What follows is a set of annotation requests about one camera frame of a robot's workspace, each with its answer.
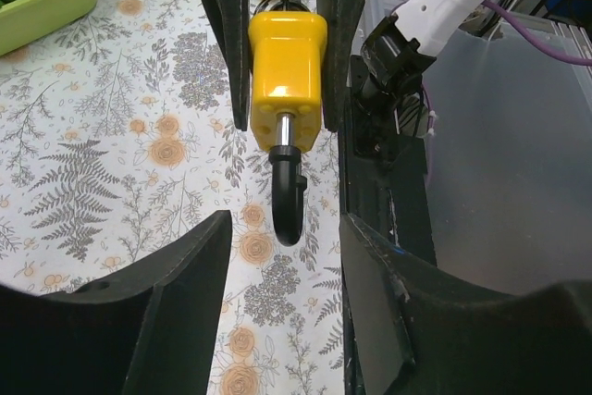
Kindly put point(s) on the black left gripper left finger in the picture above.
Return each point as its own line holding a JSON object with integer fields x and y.
{"x": 149, "y": 328}

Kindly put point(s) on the small yellow padlock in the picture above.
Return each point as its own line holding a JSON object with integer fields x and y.
{"x": 288, "y": 43}

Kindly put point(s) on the green plastic basket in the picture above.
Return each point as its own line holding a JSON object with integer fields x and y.
{"x": 24, "y": 21}

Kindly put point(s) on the aluminium frame rail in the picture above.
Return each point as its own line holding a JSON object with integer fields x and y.
{"x": 573, "y": 41}

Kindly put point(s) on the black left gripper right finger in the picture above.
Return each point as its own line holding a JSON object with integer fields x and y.
{"x": 414, "y": 329}

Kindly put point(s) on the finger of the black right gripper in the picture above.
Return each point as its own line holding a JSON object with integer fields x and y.
{"x": 342, "y": 17}
{"x": 229, "y": 20}

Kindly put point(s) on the floral patterned table mat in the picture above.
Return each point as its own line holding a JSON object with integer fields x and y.
{"x": 117, "y": 139}

